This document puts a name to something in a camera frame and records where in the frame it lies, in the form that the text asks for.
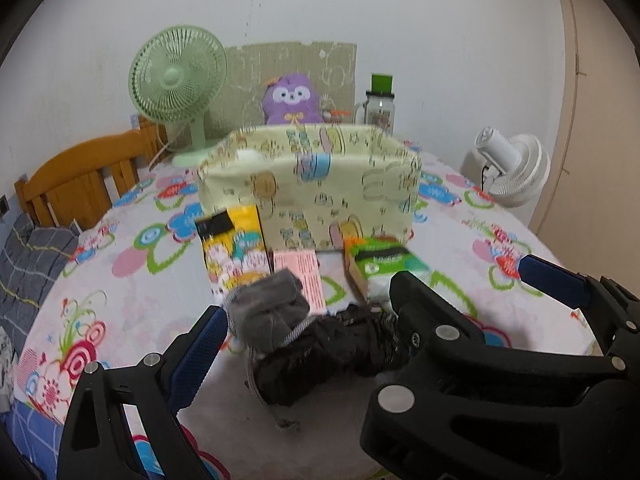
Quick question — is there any grey sock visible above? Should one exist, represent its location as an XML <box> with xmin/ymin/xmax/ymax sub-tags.
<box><xmin>226</xmin><ymin>268</ymin><xmax>315</xmax><ymax>353</ymax></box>

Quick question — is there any yellow printed fabric storage box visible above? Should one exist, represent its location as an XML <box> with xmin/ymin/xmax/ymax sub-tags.
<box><xmin>196</xmin><ymin>122</ymin><xmax>423</xmax><ymax>251</ymax></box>

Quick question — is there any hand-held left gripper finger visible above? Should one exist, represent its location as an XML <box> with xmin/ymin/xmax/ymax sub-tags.
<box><xmin>60</xmin><ymin>305</ymin><xmax>231</xmax><ymax>480</ymax></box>

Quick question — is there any blue checked sheet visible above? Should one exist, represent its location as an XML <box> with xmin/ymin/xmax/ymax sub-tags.
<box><xmin>0</xmin><ymin>400</ymin><xmax>68</xmax><ymax>461</ymax></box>

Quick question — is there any green and white tissue pack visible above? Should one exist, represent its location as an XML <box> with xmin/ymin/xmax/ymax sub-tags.
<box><xmin>344</xmin><ymin>236</ymin><xmax>431</xmax><ymax>306</ymax></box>

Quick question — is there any pink packet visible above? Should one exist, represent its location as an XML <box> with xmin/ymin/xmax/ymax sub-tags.
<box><xmin>272</xmin><ymin>249</ymin><xmax>328</xmax><ymax>313</ymax></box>

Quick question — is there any floral tablecloth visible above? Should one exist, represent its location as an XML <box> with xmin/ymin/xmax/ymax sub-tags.
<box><xmin>14</xmin><ymin>135</ymin><xmax>616</xmax><ymax>480</ymax></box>

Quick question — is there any white fan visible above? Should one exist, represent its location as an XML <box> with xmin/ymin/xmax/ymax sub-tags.
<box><xmin>472</xmin><ymin>127</ymin><xmax>551</xmax><ymax>208</ymax></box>

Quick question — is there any white grey patterned cloth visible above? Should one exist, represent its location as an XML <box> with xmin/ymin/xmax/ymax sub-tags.
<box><xmin>0</xmin><ymin>327</ymin><xmax>21</xmax><ymax>406</ymax></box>

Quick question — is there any beige door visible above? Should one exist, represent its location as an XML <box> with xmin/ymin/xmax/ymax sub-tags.
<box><xmin>530</xmin><ymin>0</ymin><xmax>640</xmax><ymax>241</ymax></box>

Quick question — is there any grey plaid quilt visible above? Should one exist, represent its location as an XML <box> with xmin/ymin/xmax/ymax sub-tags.
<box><xmin>0</xmin><ymin>212</ymin><xmax>83</xmax><ymax>361</ymax></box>

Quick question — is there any purple plush toy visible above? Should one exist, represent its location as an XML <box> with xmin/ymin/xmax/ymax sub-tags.
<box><xmin>262</xmin><ymin>74</ymin><xmax>326</xmax><ymax>126</ymax></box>

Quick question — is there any white fan cable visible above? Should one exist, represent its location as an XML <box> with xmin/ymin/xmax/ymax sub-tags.
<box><xmin>149</xmin><ymin>125</ymin><xmax>176</xmax><ymax>167</ymax></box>

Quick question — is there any black fabric bundle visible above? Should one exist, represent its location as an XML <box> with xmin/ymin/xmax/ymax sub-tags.
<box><xmin>245</xmin><ymin>304</ymin><xmax>408</xmax><ymax>408</ymax></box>

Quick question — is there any glass jar with green lid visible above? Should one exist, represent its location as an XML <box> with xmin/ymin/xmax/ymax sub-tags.
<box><xmin>355</xmin><ymin>74</ymin><xmax>398</xmax><ymax>133</ymax></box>

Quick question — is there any yellow tissue pack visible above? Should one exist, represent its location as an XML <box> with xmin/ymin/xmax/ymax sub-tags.
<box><xmin>195</xmin><ymin>204</ymin><xmax>273</xmax><ymax>306</ymax></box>

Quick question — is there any green desk fan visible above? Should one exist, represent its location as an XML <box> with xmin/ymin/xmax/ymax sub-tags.
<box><xmin>129</xmin><ymin>24</ymin><xmax>228</xmax><ymax>168</ymax></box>

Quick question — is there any green printed board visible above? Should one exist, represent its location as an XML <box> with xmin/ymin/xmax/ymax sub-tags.
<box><xmin>222</xmin><ymin>40</ymin><xmax>358</xmax><ymax>133</ymax></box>

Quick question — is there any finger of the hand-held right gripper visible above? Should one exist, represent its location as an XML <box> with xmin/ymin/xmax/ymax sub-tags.
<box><xmin>360</xmin><ymin>270</ymin><xmax>623</xmax><ymax>461</ymax></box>
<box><xmin>520</xmin><ymin>254</ymin><xmax>640</xmax><ymax>333</ymax></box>

